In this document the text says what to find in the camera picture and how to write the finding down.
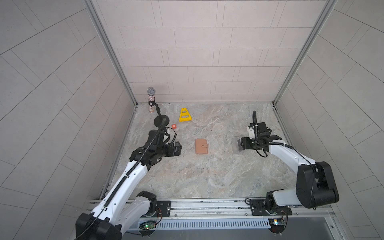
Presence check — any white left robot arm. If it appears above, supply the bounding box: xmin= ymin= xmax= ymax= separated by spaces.
xmin=76 ymin=115 xmax=182 ymax=240

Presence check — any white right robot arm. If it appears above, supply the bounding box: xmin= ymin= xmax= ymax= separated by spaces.
xmin=238 ymin=111 xmax=340 ymax=215

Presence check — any black round-base stand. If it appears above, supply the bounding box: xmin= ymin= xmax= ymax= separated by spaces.
xmin=149 ymin=101 xmax=170 ymax=128

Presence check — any yellow triangular stand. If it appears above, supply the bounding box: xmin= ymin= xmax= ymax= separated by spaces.
xmin=179 ymin=108 xmax=192 ymax=122

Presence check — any glass bottle with grey cap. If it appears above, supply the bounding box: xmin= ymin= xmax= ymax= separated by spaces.
xmin=147 ymin=87 xmax=156 ymax=113

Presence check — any left green circuit board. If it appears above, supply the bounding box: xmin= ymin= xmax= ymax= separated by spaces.
xmin=139 ymin=221 xmax=157 ymax=236

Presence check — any white vent grille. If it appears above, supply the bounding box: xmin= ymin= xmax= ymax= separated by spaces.
xmin=156 ymin=219 xmax=271 ymax=231

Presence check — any right circuit board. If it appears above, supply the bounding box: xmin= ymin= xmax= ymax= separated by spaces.
xmin=268 ymin=218 xmax=286 ymax=234

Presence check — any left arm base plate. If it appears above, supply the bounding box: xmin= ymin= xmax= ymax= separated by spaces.
xmin=142 ymin=201 xmax=172 ymax=218

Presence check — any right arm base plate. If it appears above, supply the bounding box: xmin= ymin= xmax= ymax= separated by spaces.
xmin=246 ymin=199 xmax=293 ymax=216

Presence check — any aluminium mounting rail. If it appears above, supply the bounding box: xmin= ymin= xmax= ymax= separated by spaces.
xmin=82 ymin=196 xmax=335 ymax=222

